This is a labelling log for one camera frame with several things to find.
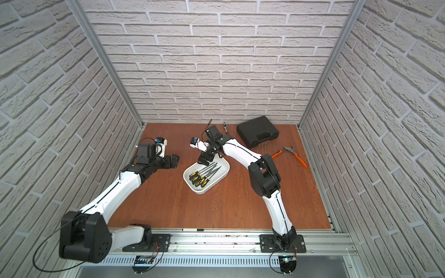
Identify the controller board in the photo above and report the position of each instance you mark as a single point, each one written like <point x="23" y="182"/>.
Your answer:
<point x="143" y="264"/>
<point x="287" y="264"/>

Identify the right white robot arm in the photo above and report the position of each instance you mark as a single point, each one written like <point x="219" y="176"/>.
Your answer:
<point x="264" y="179"/>

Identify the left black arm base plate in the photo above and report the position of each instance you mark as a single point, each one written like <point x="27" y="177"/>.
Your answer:
<point x="156" y="243"/>

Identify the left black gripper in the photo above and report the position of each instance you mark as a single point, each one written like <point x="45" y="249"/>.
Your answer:
<point x="170" y="161"/>

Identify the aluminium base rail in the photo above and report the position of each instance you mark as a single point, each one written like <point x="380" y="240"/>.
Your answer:
<point x="239" y="247"/>

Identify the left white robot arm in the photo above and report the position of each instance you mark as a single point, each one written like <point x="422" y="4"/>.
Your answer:
<point x="85" y="235"/>

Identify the left controller board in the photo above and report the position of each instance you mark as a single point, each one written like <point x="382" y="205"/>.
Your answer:
<point x="143" y="264"/>

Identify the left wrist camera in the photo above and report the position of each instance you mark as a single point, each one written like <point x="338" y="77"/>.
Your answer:
<point x="161" y="141"/>

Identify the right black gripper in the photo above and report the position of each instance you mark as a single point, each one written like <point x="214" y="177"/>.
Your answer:
<point x="205" y="154"/>

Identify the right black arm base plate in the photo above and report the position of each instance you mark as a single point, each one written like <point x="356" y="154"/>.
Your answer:
<point x="292" y="244"/>

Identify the white plastic storage box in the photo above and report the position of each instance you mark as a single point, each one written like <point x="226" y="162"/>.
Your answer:
<point x="221" y="174"/>

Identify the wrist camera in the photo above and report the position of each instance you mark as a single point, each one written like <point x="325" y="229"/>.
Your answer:
<point x="195" y="143"/>
<point x="161" y="141"/>

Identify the black plastic tool case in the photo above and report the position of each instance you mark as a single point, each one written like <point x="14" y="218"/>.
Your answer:
<point x="256" y="131"/>

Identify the right controller board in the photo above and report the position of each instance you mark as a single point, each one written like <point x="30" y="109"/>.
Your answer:
<point x="287" y="264"/>

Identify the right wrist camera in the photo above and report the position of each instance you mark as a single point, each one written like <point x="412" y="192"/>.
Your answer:
<point x="195" y="143"/>

